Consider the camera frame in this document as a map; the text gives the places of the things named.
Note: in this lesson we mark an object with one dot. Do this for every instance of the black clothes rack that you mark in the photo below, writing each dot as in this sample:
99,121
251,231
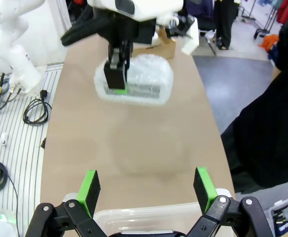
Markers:
259,30

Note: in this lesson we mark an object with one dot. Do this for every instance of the red shirt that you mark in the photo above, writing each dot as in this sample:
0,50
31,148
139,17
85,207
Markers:
287,10

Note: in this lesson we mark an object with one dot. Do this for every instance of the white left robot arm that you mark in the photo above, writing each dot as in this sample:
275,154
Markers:
22,71

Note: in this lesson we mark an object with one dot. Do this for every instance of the small black table clamp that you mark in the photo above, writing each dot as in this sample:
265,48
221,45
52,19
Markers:
44,143

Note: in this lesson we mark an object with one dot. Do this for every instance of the clear plastic container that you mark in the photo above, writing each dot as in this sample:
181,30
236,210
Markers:
146,217

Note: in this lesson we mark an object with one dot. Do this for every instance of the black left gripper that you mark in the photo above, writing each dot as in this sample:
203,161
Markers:
134,29

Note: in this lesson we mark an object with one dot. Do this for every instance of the bystander in dark trousers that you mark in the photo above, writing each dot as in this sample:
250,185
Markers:
224,22

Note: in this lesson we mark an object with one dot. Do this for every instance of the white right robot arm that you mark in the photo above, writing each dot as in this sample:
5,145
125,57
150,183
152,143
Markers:
0,227

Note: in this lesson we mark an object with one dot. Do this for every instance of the person in black shirt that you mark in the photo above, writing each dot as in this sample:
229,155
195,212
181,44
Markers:
269,135

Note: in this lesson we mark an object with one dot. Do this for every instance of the orange cloth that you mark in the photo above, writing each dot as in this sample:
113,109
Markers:
268,43

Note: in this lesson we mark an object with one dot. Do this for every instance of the bulky bubble-wrapped clock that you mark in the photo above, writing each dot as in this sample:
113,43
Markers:
148,74

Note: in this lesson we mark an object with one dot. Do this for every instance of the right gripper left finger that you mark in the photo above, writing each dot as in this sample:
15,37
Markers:
89,197

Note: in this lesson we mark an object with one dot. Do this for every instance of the white slotted mounting platform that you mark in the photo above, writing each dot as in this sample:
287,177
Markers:
17,148

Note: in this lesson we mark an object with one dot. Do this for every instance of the small white adapter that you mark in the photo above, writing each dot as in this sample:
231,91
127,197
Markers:
2,139

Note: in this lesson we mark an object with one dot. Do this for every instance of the clear tool storage box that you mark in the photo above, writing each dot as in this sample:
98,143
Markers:
282,222

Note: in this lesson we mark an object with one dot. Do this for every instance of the brown cardboard box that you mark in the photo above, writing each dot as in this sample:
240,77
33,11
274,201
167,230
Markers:
163,50

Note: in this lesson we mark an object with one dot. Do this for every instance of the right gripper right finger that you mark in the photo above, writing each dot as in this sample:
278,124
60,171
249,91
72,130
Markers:
204,195

